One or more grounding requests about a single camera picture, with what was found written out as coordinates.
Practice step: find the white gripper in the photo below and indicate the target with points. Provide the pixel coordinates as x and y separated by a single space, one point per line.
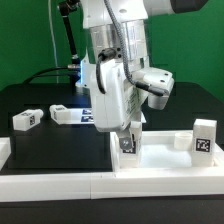
121 103

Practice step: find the white square tabletop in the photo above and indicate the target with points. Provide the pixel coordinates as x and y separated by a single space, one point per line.
159 149

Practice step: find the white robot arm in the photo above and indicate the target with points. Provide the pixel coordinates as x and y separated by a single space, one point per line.
117 32

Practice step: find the white sheet with fiducial markers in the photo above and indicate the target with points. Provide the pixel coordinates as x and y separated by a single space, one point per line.
79 116

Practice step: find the white front fence bar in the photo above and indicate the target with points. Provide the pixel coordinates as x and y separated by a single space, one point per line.
177 182

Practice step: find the white fence bar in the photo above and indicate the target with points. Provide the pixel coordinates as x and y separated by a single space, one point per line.
5 151
177 182

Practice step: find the white left fence bar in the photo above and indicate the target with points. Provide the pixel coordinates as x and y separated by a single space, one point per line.
5 151

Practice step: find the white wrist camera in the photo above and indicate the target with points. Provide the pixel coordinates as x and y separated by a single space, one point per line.
160 83

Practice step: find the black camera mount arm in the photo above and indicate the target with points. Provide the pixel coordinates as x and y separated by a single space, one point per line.
66 7

